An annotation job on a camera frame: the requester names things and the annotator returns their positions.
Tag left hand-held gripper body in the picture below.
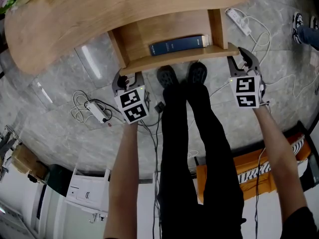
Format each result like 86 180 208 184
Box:
114 85 150 124

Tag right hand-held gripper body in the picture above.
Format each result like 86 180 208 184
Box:
229 74 265 109

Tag wooden drawer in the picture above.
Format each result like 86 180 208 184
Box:
107 8 240 76

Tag person's right forearm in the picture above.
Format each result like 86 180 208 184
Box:
253 105 309 224

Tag person's left forearm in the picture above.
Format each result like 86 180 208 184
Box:
103 120 140 239

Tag wooden coffee table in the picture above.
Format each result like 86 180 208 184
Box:
4 0 260 75

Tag white kitchen cabinet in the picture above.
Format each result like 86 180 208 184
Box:
65 167 111 214

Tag person's left black shoe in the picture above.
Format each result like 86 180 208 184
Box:
157 65 179 89

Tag person's black shoe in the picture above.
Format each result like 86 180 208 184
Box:
157 65 179 89
186 62 208 84

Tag white power strip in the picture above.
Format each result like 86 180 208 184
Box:
84 101 108 123
225 7 252 36

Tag person's right black shoe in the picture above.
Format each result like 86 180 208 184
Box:
186 62 208 84

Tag dark blue book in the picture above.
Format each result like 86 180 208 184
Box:
149 35 209 57

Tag person's black clothes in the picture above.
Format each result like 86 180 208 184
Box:
158 82 319 239

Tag striped throw blanket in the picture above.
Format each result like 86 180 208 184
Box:
236 137 306 184

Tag orange sofa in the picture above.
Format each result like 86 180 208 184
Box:
195 132 312 204

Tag dark green bin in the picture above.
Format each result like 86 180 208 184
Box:
46 164 73 196

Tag large cardboard box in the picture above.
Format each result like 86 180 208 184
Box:
11 144 48 181

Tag black cable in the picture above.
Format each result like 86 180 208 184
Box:
138 112 166 239

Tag coiled white cable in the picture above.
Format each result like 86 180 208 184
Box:
70 90 113 124

